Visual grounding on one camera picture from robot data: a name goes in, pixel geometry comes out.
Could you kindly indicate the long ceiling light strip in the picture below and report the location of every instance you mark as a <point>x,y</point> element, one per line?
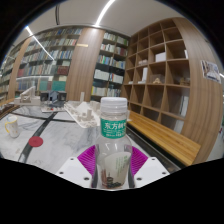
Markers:
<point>104,13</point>

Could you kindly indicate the white ramp architectural model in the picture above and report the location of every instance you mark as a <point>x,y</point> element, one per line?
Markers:
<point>28,96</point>

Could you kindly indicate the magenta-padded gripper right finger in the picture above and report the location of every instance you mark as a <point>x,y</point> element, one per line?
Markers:
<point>150,170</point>

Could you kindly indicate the white city architectural model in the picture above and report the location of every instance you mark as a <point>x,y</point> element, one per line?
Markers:
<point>81,115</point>

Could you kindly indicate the tall bookshelf wall with books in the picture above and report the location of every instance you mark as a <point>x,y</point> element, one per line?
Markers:
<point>60,60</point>

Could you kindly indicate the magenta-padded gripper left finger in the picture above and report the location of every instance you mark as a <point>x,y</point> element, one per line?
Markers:
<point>75,170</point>

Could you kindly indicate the flat round red coaster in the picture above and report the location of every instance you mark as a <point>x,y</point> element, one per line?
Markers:
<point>36,141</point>

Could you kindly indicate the small gold wall plaque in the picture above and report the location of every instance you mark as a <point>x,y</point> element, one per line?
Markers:
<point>82,45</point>

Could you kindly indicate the wooden cubby shelf unit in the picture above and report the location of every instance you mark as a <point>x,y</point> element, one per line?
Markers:
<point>156,76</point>

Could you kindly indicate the clear plastic bottle green label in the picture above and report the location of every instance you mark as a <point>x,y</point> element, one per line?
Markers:
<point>113,150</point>

